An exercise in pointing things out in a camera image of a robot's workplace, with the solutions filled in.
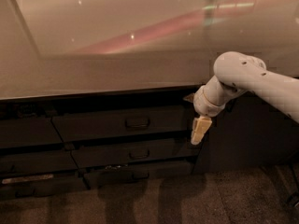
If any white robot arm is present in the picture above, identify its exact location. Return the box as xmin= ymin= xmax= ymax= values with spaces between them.
xmin=184 ymin=51 xmax=299 ymax=145

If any dark drawer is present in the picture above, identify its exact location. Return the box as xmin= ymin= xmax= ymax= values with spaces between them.
xmin=52 ymin=105 xmax=193 ymax=142
xmin=0 ymin=118 xmax=61 ymax=148
xmin=0 ymin=150 xmax=77 ymax=174
xmin=84 ymin=160 xmax=193 ymax=189
xmin=72 ymin=138 xmax=199 ymax=168
xmin=0 ymin=172 xmax=87 ymax=201

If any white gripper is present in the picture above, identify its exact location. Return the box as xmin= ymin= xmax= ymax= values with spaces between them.
xmin=183 ymin=87 xmax=225 ymax=145

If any dark right cabinet door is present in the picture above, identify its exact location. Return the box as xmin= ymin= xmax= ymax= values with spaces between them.
xmin=192 ymin=91 xmax=299 ymax=175

